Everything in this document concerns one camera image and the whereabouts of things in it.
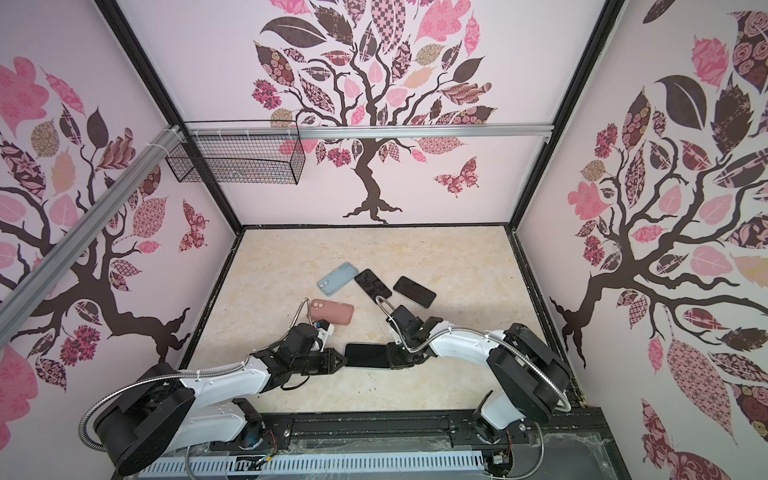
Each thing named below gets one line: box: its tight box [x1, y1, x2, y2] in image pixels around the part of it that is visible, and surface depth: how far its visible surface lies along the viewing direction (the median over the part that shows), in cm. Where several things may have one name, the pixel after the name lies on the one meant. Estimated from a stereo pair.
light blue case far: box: [317, 262, 359, 297], surface depth 106 cm
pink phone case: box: [310, 298, 355, 326], surface depth 97 cm
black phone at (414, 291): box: [393, 276, 437, 308], surface depth 102 cm
